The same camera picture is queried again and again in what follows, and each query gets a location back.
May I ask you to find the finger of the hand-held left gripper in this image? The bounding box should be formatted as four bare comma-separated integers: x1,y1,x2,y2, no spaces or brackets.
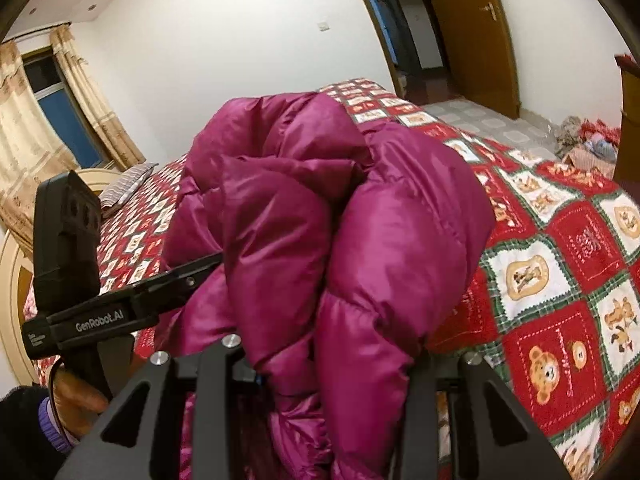
132,252,224,312

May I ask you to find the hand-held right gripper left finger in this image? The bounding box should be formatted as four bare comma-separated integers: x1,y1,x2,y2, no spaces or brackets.
55,335,266,480

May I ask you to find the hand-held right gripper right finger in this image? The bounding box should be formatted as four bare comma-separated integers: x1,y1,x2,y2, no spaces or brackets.
390,350,571,480

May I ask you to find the magenta down jacket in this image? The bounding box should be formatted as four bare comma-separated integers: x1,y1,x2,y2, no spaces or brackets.
152,92,498,480

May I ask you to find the person's left forearm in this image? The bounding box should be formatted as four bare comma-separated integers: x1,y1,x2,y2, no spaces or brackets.
0,385,81,480

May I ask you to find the pile of clothes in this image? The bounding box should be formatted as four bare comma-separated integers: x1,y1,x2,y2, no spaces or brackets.
555,116,623,166

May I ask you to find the person's left hand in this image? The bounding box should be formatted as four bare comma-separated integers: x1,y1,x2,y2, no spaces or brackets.
50,364,110,443

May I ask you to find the cream bed headboard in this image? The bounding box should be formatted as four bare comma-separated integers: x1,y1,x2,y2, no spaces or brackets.
0,169,123,386

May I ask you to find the striped pillow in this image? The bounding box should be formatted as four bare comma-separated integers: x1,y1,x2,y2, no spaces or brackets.
99,161,160,211

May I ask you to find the beige patterned curtain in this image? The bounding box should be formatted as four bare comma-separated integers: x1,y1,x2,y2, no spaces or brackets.
49,25,146,171
0,40,78,246

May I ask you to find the window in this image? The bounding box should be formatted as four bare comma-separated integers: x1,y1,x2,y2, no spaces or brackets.
22,47,108,168

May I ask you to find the red checkered printed blanket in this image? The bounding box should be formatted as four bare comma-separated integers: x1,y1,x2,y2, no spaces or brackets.
22,77,640,480

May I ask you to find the wooden cabinet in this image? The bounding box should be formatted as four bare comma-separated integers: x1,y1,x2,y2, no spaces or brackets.
614,52,640,186

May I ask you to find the wooden door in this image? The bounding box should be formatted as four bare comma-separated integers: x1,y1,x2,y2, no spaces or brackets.
415,0,521,120

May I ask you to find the wooden door frame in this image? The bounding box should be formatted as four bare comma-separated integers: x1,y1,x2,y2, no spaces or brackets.
344,0,451,101

